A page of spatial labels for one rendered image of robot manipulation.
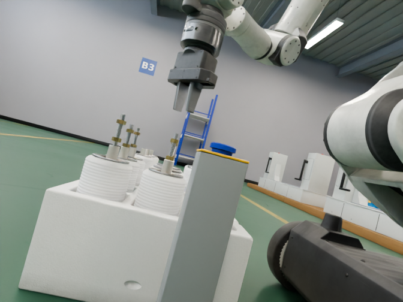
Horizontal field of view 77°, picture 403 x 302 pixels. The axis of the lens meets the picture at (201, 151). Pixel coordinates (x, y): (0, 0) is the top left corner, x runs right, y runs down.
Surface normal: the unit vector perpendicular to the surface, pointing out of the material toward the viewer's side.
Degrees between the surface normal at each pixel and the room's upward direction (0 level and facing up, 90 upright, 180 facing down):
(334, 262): 90
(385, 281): 46
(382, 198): 90
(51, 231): 90
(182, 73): 90
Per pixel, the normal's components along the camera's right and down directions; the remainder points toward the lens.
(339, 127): -0.98, -0.14
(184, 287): 0.11, 0.00
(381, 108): -0.51, -0.35
